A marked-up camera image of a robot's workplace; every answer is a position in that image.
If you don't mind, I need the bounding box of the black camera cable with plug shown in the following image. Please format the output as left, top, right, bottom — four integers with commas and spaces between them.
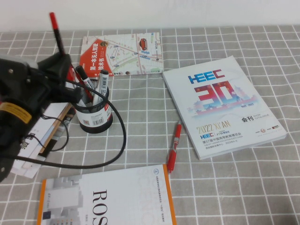
13, 79, 128, 168

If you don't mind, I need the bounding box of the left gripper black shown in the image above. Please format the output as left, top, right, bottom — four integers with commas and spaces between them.
0, 53, 72, 111

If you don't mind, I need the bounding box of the orange map cover book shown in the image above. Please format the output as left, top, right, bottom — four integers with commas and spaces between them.
79, 32, 163, 77

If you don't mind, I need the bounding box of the white HEEC show catalogue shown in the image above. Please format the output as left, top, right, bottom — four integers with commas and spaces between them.
162, 55, 288, 160

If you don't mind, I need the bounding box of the red retractable gel pen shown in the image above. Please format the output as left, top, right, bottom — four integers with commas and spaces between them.
166, 120, 182, 174

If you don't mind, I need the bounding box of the white booklet brown stripe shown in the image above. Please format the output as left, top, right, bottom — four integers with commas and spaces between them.
23, 103, 74, 169

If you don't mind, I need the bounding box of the red cap black marker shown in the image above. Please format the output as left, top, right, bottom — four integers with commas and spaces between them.
48, 12, 66, 56

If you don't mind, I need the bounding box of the white marker black cap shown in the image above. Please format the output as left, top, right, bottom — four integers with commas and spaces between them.
92, 70, 110, 105

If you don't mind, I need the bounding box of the plain white booklet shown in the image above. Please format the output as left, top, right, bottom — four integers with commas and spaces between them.
10, 150, 49, 179

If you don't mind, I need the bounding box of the white ROS book orange border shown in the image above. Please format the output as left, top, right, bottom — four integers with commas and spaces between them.
37, 164, 177, 225

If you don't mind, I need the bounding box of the black mesh pen holder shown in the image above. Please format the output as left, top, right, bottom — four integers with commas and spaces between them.
74, 78, 113, 135

